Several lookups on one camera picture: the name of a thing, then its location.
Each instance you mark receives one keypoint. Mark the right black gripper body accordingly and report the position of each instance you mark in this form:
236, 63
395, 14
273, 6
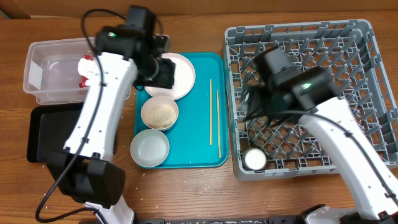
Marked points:
262, 100

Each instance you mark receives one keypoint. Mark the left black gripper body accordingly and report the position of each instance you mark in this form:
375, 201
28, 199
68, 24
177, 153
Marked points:
160, 73

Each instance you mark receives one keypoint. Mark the pink round plate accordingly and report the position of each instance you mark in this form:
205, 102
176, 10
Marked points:
184, 78

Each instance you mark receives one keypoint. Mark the pink bowl with rice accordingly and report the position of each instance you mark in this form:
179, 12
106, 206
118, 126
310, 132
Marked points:
159, 112

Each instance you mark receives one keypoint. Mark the white cup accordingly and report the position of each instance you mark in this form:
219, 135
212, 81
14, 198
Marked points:
254, 159

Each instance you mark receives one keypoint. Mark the grey-white bowl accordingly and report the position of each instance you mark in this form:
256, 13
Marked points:
149, 148

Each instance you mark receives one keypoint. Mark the red foil wrapper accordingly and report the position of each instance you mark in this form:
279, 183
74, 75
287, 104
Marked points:
82, 84

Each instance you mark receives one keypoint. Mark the white napkin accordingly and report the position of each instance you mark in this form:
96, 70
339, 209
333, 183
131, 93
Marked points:
84, 67

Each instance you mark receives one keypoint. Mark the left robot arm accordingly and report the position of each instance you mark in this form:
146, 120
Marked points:
124, 56

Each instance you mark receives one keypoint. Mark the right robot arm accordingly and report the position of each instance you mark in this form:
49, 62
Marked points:
311, 98

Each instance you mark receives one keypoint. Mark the grey dishwasher rack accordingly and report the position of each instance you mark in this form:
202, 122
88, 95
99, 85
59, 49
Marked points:
348, 49

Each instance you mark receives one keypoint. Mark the clear plastic waste bin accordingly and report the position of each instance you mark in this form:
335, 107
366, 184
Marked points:
51, 71

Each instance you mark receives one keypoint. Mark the black waste tray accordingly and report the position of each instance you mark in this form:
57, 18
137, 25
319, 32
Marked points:
50, 126

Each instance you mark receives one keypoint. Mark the teal serving tray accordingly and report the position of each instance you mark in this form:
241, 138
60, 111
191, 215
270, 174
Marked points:
189, 138

